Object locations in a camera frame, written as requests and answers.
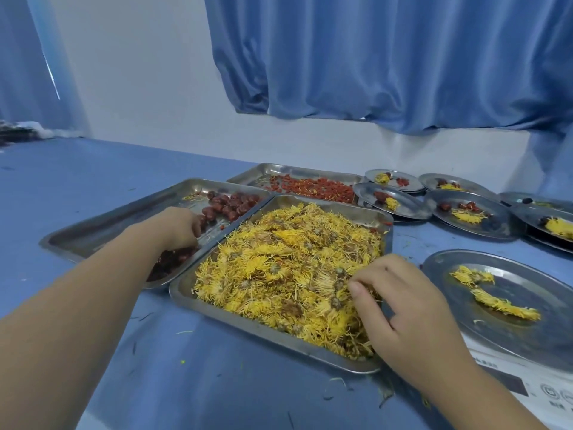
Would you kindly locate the narrow blue curtain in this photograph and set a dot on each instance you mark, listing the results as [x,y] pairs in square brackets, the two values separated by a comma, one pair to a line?
[555,165]

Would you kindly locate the dark and white bundle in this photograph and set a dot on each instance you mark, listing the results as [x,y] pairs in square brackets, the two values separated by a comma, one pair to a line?
[18,132]

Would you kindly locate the person's left forearm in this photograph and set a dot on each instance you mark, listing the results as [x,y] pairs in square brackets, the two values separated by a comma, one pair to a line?
[67,331]

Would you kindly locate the white digital kitchen scale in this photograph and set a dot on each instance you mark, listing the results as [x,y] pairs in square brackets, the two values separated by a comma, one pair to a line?
[537,380]

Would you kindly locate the round steel plate red label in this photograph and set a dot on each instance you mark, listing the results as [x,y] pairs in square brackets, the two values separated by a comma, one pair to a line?
[414,183]

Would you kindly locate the wide blue curtain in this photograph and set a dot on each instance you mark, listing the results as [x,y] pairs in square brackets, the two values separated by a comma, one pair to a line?
[380,58]

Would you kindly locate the person's right hand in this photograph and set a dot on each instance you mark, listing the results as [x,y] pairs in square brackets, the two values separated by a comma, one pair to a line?
[412,322]

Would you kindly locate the pale blue side curtain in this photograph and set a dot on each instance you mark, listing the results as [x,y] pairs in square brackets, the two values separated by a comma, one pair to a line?
[22,62]

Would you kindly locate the person's left hand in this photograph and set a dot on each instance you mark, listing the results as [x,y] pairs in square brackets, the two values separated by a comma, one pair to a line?
[172,230]

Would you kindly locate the pile of yellow chrysanthemums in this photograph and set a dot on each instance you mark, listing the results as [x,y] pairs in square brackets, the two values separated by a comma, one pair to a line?
[291,273]

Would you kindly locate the blue tablecloth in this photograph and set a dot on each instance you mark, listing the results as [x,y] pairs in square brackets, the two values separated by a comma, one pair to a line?
[67,183]

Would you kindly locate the rectangular steel tray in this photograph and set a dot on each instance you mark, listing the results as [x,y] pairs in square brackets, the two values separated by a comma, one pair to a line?
[89,237]
[250,174]
[183,293]

